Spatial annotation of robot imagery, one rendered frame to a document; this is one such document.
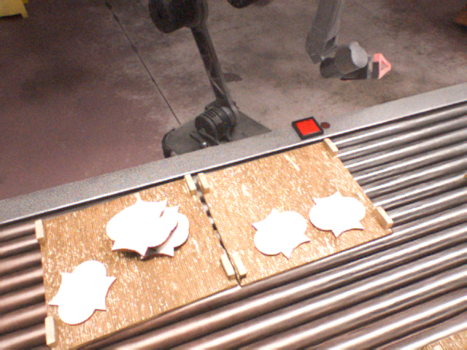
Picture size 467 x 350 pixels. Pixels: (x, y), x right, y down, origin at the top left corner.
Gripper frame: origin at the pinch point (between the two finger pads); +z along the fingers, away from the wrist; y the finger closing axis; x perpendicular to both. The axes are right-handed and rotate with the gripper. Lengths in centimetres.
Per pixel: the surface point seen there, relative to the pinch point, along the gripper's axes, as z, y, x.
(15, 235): -99, -30, -40
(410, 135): 11.5, 4.8, -20.8
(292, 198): -34.1, 2.6, -34.2
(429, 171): 5.6, 15.5, -30.2
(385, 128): 6.8, -0.9, -18.6
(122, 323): -82, 4, -53
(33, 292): -97, -14, -49
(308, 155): -22.1, -4.9, -24.7
